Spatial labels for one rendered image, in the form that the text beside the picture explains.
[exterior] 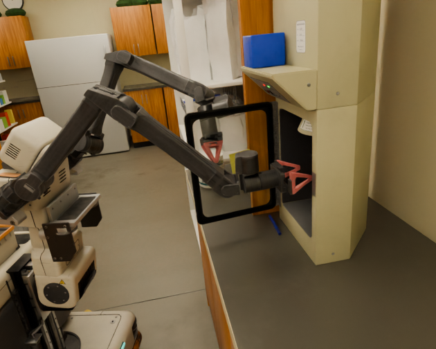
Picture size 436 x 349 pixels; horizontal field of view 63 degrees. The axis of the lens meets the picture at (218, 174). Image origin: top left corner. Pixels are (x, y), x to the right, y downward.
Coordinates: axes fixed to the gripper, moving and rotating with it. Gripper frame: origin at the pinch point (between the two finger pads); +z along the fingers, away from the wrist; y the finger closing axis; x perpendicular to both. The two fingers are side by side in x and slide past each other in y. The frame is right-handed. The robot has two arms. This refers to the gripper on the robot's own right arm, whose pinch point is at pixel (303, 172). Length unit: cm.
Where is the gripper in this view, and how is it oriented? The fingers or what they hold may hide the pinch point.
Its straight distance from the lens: 114.6
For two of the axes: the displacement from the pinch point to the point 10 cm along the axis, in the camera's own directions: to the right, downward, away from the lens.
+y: -1.7, -3.3, 9.3
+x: 1.3, 9.2, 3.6
